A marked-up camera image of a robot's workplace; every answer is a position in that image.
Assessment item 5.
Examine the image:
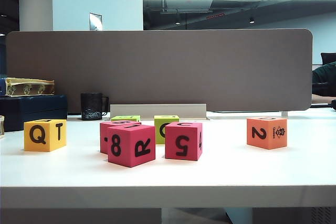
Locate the dark blue case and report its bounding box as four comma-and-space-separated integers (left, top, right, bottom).
0, 94, 68, 132

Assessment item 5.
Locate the black mug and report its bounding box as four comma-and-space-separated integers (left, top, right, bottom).
80, 92, 109, 121

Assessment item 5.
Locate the pink block number 5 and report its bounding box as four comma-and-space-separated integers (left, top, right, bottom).
164, 121, 203, 161

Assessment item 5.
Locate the pink block letter T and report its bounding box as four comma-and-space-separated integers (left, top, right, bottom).
99, 120, 142, 154

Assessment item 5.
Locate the grey ceiling air duct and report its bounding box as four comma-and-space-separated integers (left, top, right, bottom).
143, 0, 214, 14

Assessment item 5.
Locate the pink block 8 and R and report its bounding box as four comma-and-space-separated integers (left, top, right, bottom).
107, 123, 156, 168

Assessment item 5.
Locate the lime green foam block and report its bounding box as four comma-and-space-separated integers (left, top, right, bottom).
110, 115, 141, 124

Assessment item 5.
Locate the gold ornate box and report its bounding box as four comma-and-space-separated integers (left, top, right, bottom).
4, 77, 56, 97

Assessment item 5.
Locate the grey vented cabinet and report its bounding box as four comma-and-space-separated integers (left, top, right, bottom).
251, 207, 336, 224

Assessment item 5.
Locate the orange block number 2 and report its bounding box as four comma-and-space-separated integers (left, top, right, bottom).
246, 116, 288, 150

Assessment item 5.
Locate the black office chair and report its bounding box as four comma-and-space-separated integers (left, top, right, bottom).
320, 52, 336, 65

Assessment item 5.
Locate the silver wall plate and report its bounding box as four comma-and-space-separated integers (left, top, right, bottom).
88, 12, 103, 31

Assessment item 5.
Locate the lime green block letter O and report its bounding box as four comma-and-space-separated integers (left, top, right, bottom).
154, 115, 180, 145

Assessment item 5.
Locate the brown desk divider panel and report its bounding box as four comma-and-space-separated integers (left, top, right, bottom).
5, 28, 313, 112

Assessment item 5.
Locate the yellow block letter Q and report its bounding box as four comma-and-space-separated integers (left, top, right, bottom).
23, 119, 67, 153

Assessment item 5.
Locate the person in dark green shirt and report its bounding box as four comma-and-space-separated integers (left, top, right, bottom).
311, 60, 336, 97

